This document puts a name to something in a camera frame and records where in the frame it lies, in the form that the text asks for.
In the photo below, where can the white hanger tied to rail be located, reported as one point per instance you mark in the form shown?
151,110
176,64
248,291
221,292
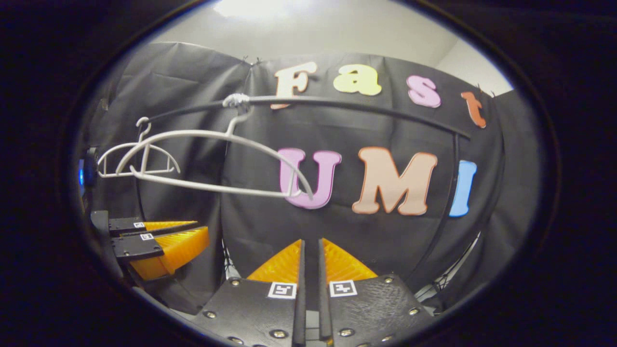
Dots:
236,101

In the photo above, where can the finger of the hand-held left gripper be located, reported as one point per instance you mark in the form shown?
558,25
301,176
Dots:
144,226
140,246

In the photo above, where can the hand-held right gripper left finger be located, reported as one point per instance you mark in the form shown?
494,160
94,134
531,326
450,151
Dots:
301,308

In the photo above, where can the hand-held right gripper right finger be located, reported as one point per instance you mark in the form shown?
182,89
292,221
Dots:
324,308

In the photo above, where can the black clothes rack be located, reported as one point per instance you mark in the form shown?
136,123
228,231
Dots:
361,106

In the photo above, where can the white plastic hanger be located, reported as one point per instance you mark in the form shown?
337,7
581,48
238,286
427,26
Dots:
164,170

